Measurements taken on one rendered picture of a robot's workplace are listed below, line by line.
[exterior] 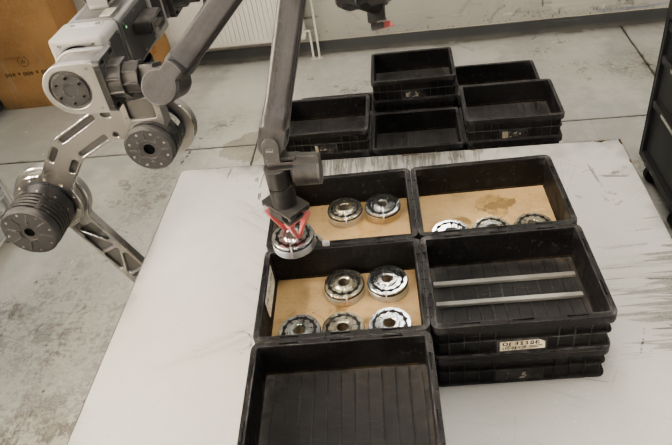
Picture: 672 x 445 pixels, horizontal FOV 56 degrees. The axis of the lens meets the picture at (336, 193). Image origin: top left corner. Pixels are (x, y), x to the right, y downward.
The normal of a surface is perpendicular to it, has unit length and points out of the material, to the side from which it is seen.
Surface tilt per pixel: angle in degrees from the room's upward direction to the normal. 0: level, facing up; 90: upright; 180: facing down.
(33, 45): 91
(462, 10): 90
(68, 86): 90
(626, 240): 0
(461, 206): 0
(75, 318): 0
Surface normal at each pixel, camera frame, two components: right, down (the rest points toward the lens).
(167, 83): -0.10, 0.31
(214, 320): -0.13, -0.78
